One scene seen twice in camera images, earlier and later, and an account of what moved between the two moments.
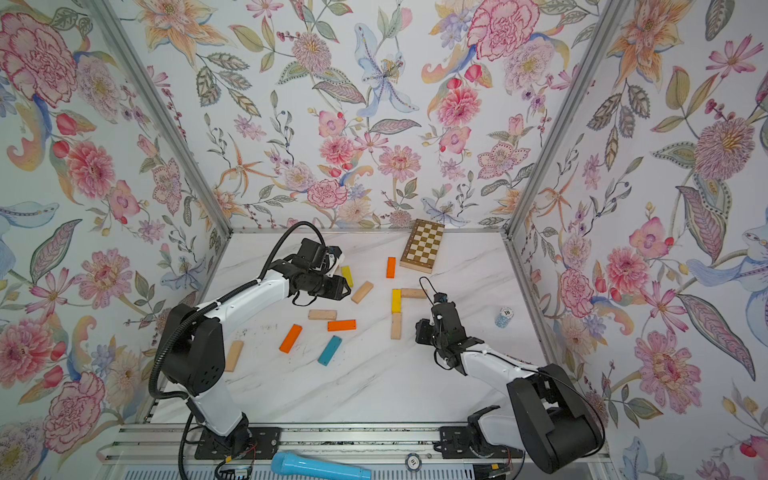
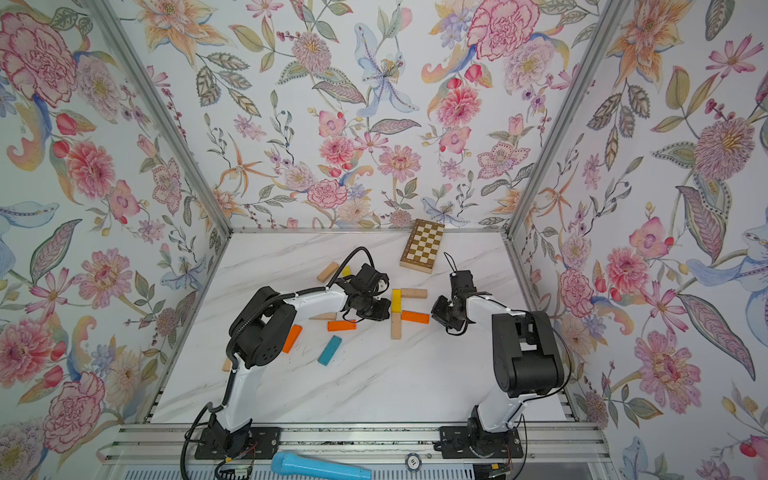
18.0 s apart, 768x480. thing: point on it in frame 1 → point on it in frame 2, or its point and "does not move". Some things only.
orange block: (391, 267) → (415, 317)
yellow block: (397, 301) does not move
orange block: (342, 325) does not move
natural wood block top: (413, 293) does not move
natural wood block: (322, 314) does not move
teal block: (329, 350) does not move
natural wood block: (396, 326) does not move
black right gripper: (424, 330) → (438, 313)
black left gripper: (337, 290) → (381, 315)
